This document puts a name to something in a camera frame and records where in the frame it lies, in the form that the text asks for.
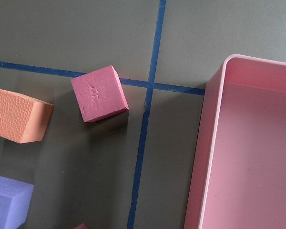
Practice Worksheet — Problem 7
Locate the near orange block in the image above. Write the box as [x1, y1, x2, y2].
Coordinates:
[0, 89, 54, 144]

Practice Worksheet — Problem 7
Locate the dark pink block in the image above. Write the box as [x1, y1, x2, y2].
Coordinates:
[74, 223, 88, 229]
[71, 65, 129, 122]

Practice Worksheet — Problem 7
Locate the left dark pink block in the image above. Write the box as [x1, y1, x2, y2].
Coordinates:
[74, 223, 88, 229]

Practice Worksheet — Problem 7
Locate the right dark pink block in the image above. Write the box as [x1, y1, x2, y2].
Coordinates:
[71, 65, 129, 122]

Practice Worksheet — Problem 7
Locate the near purple block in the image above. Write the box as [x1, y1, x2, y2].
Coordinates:
[0, 177, 34, 229]

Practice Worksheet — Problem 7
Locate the pink tray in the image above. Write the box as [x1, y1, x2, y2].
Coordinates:
[184, 54, 286, 229]

